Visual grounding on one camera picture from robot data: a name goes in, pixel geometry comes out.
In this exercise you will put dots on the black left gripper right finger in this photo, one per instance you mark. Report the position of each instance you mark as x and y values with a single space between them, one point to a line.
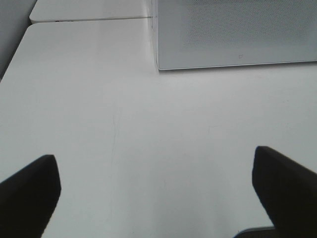
287 192

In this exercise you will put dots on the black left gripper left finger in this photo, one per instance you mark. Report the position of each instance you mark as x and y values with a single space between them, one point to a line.
28 199

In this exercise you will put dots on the white microwave door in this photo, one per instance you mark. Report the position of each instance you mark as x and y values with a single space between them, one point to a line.
218 33

